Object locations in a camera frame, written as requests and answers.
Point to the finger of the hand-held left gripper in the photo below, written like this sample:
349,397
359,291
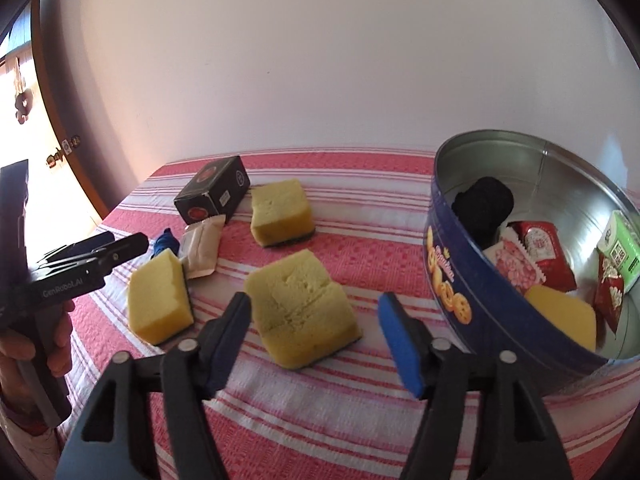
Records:
85,245
125,250

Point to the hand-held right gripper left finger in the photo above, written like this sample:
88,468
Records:
225,355

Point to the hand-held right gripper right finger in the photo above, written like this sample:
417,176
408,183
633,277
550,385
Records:
405,350

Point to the yellow and green sponge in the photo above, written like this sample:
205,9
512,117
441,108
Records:
565,315
300,305
157,300
280,210

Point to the beige snack packet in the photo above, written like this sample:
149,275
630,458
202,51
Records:
202,247

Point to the round blue cookie tin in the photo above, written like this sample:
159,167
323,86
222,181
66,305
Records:
500,340

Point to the black box with red emblem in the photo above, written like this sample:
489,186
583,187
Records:
210,195

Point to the white and pink snack packet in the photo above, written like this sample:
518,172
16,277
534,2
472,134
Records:
515,265

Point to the black cloth bundle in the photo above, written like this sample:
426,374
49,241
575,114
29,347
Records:
482,210

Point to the dark red snack packet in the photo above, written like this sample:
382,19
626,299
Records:
545,250

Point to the red printed snack packet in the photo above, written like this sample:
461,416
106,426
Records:
610,290

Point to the green snack packet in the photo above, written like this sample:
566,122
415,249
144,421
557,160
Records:
622,245

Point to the red striped cloth-covered desktop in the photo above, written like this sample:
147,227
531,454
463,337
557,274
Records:
325,420

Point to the person's left hand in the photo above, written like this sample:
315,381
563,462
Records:
12,355

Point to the small blue object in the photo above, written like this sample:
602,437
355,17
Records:
165,245

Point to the dark hanging ornament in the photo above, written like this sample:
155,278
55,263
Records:
22,102

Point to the brown wooden door frame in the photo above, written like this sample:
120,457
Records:
87,190

